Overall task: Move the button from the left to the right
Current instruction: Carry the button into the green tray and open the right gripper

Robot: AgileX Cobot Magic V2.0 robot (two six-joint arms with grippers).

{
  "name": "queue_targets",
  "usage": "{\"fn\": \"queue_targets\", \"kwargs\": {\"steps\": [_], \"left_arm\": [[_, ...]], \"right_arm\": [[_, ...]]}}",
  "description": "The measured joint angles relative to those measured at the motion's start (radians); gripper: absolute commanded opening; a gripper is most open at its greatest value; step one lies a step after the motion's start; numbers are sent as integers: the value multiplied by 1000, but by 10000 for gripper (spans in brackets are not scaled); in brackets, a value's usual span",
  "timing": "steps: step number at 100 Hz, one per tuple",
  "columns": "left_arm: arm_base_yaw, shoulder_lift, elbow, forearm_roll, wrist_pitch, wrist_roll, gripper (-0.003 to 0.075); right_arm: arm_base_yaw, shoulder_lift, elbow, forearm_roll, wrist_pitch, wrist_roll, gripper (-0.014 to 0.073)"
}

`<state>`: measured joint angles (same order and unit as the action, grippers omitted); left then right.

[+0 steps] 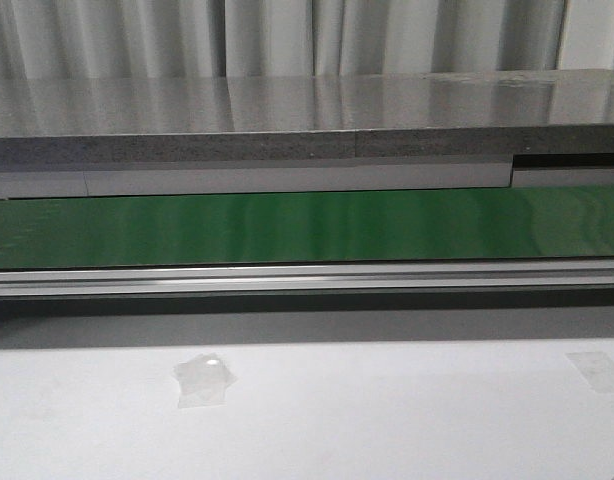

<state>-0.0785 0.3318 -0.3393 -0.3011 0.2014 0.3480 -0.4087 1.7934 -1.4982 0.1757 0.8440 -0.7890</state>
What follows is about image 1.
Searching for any green conveyor belt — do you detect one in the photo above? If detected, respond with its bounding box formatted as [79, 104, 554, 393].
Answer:
[0, 186, 614, 270]

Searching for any grey stone counter slab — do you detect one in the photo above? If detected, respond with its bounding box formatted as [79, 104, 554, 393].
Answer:
[0, 69, 614, 201]

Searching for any clear tape strip right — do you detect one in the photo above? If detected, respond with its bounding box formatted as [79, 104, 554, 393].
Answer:
[566, 352, 614, 394]

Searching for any white pleated curtain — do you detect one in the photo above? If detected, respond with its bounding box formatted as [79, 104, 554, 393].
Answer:
[0, 1, 614, 79]

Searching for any aluminium conveyor side rail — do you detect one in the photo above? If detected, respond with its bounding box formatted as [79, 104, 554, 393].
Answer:
[0, 258, 614, 298]

